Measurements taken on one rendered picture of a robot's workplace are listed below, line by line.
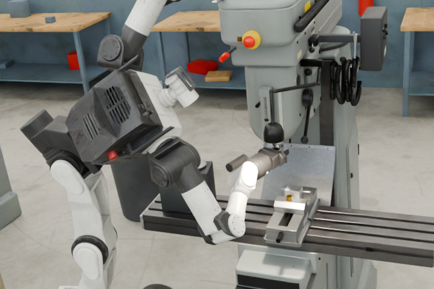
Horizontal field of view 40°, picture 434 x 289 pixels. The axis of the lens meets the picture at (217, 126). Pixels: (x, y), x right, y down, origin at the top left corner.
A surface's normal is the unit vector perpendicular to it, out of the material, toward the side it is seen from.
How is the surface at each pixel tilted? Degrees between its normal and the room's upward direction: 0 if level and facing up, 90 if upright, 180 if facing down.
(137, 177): 94
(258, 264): 0
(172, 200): 90
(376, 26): 90
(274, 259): 0
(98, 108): 74
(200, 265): 0
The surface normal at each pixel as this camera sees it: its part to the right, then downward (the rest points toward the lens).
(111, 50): -0.39, -0.04
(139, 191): -0.01, 0.45
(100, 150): -0.60, 0.10
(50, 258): -0.09, -0.92
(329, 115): -0.35, 0.40
